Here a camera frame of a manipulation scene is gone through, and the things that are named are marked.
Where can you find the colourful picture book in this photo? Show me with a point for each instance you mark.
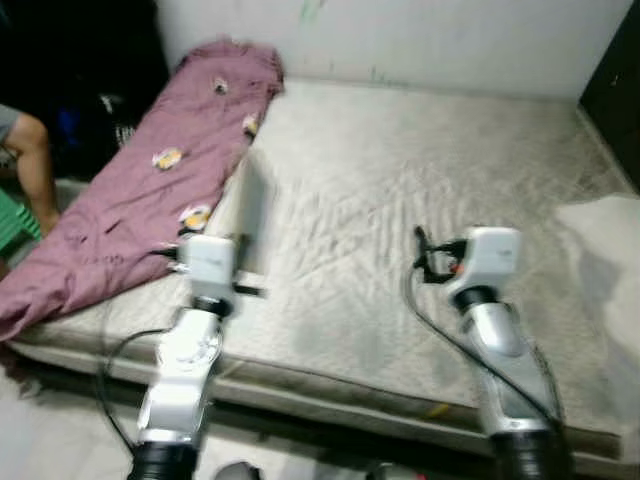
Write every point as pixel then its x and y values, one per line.
pixel 255 215

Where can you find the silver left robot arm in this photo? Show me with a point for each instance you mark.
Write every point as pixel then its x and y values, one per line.
pixel 185 370

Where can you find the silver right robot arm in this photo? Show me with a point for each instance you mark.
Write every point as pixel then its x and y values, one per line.
pixel 505 350

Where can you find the white quilted mattress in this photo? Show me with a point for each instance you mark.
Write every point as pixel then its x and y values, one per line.
pixel 420 180

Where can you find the grey bed base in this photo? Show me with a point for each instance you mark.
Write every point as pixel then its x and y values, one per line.
pixel 330 400

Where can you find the purple patterned blanket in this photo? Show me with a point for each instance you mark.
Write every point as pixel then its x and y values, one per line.
pixel 150 190

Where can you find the white pillow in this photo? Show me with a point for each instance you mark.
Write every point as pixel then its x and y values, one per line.
pixel 610 260

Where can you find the grey left robot leg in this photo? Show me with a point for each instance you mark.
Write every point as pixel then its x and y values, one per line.
pixel 236 471

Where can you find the grey robot leg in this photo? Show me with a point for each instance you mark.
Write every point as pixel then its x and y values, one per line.
pixel 395 472
pixel 236 471

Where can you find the grey right robot leg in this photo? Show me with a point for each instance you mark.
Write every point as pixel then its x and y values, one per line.
pixel 395 472

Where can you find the green plastic stool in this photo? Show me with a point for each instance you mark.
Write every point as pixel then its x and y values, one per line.
pixel 18 225

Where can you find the black tufted headboard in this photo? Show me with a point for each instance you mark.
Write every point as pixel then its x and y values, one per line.
pixel 612 80

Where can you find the person's bare leg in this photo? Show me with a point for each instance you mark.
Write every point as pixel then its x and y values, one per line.
pixel 30 150

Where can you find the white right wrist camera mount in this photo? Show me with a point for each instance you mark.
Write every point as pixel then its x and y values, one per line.
pixel 492 258

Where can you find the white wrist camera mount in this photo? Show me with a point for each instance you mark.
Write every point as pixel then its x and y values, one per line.
pixel 492 258
pixel 208 265

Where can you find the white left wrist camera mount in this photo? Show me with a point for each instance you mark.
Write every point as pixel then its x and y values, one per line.
pixel 208 265

